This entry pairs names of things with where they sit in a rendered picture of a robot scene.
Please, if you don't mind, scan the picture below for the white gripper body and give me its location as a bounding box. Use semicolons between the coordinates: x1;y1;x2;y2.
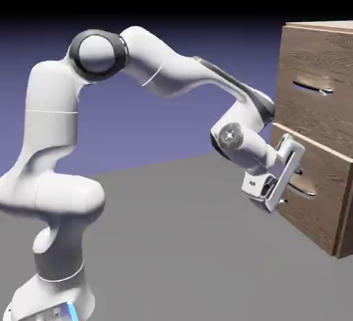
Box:
264;133;306;213

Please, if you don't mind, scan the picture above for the wooden drawer front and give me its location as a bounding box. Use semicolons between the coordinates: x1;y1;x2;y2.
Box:
270;122;353;257
274;24;353;159

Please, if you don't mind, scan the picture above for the wooden cabinet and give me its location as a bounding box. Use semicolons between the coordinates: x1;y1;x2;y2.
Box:
270;20;353;260

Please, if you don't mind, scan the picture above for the curved silver handle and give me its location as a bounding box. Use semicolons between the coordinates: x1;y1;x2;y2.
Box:
286;180;317;197
292;77;334;96

